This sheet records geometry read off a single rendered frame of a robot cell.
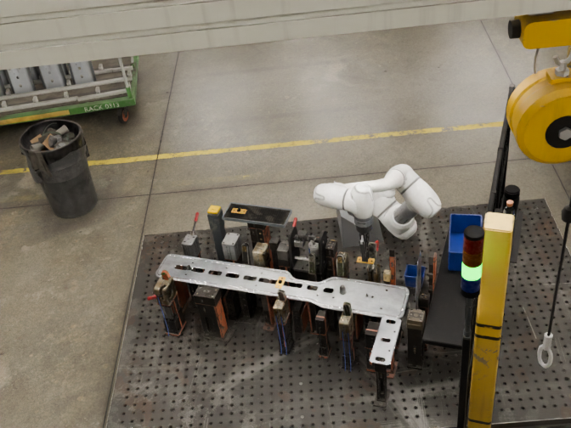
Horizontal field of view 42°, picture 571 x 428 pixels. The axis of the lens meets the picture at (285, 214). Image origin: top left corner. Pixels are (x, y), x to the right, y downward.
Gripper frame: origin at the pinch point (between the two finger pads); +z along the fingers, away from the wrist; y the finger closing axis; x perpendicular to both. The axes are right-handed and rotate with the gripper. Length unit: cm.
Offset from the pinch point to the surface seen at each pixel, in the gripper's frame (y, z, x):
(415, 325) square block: 17.0, 26.2, 27.2
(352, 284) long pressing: -6.8, 28.9, -9.7
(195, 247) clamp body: -16, 28, -103
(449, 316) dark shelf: 8.0, 25.8, 42.0
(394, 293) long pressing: -4.7, 28.9, 13.0
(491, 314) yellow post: 53, -28, 63
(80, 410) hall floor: 39, 129, -178
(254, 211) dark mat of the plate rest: -36, 13, -72
